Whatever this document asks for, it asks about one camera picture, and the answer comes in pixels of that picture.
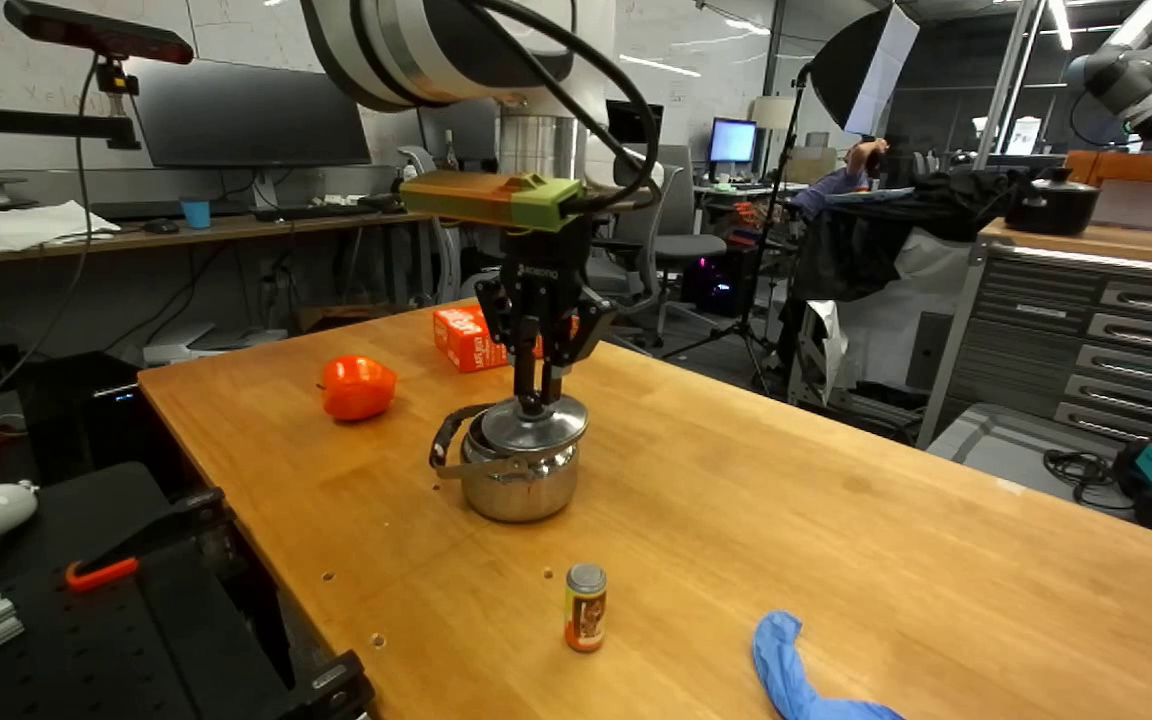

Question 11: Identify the grey tool drawer cabinet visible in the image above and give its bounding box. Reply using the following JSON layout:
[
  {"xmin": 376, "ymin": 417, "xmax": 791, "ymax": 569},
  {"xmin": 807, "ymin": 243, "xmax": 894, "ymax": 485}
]
[{"xmin": 921, "ymin": 223, "xmax": 1152, "ymax": 446}]

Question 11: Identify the black overhead camera on boom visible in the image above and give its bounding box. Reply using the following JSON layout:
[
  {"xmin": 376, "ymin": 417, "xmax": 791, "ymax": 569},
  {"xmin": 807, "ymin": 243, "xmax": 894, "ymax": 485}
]
[{"xmin": 4, "ymin": 0, "xmax": 191, "ymax": 65}]

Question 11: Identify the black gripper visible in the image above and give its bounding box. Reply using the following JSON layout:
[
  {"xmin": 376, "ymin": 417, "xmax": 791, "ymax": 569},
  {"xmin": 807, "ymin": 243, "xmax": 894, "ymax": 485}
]
[{"xmin": 476, "ymin": 219, "xmax": 612, "ymax": 407}]

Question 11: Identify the blue cup on desk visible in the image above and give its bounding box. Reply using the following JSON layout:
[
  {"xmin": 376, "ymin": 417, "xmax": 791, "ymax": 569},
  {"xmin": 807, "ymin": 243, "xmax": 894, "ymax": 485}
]
[{"xmin": 179, "ymin": 199, "xmax": 213, "ymax": 234}]

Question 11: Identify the steel teapot with black handle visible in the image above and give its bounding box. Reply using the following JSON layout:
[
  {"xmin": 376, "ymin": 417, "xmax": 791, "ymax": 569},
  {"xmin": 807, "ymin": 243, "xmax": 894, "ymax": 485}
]
[{"xmin": 428, "ymin": 403, "xmax": 583, "ymax": 524}]

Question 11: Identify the green orange wrist camera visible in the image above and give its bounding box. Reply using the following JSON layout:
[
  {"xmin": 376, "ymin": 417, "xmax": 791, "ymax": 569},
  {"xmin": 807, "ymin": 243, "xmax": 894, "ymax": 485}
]
[{"xmin": 401, "ymin": 174, "xmax": 583, "ymax": 234}]

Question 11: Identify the small orange spice jar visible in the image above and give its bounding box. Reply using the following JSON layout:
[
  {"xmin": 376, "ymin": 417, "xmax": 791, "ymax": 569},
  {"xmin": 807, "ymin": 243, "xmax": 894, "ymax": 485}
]
[{"xmin": 565, "ymin": 563, "xmax": 607, "ymax": 654}]

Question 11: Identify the orange bell pepper toy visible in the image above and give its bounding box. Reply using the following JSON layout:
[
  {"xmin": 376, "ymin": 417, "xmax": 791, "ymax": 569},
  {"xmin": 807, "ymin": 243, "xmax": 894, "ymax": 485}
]
[{"xmin": 320, "ymin": 358, "xmax": 396, "ymax": 426}]

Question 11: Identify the left black orange clamp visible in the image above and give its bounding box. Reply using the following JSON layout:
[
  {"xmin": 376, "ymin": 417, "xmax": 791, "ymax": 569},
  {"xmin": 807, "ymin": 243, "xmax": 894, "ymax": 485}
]
[{"xmin": 65, "ymin": 493, "xmax": 224, "ymax": 595}]

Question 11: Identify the steel teapot lid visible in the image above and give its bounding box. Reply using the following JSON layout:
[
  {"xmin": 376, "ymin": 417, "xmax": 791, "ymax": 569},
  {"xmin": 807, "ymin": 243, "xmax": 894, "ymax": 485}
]
[{"xmin": 476, "ymin": 397, "xmax": 588, "ymax": 456}]

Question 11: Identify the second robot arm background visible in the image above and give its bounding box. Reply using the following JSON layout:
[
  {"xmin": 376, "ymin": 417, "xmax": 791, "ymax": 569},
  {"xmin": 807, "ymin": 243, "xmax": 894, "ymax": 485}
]
[{"xmin": 1062, "ymin": 44, "xmax": 1152, "ymax": 144}]

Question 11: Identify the left black computer monitor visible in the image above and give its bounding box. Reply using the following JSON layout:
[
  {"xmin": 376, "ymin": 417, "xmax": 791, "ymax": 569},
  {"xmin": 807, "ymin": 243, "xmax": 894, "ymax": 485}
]
[{"xmin": 131, "ymin": 61, "xmax": 367, "ymax": 170}]

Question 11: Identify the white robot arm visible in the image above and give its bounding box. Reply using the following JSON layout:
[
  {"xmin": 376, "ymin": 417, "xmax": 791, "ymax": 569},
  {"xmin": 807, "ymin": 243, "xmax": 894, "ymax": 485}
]
[{"xmin": 300, "ymin": 0, "xmax": 595, "ymax": 407}]

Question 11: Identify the orange snack box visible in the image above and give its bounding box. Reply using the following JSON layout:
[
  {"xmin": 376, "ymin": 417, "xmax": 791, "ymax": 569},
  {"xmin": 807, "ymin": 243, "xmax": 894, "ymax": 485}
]
[{"xmin": 431, "ymin": 302, "xmax": 508, "ymax": 373}]

